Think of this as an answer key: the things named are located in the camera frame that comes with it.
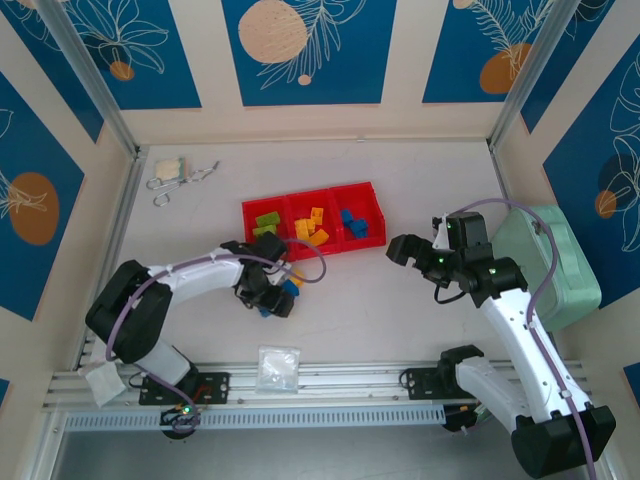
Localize red plastic bin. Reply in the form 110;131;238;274
241;194;297;263
328;180;388;254
284;188;344;262

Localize clear plastic bag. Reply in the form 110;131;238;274
256;345;302;395

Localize mint green case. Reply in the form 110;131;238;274
492;203;603;332

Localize cream sponge pad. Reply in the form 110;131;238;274
153;157;189;182

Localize black round connector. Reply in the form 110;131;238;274
159;404;201;441

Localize white cloth piece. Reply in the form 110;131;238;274
84;363;126;407

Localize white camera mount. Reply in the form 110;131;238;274
429;213;452;251

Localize thin black cable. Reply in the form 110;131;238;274
432;282;474;305

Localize purple cable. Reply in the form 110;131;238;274
102;238;329;366
457;198;599;480

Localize long aluminum base rail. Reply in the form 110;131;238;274
42;360;591;410

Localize aluminum table edge rail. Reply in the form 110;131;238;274
487;139;516;216
73;144;147;372

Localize grey slotted cable duct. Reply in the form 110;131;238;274
64;405;446;432

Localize blue floral wall panel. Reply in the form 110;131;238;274
0;72;87;322
422;0;557;105
62;0;203;111
221;0;399;108
0;0;105;145
519;0;640;134
542;34;640;310

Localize metal wire tongs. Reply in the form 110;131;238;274
146;160;221;207

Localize aluminum frame post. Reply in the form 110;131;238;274
37;0;140;160
488;0;574;150

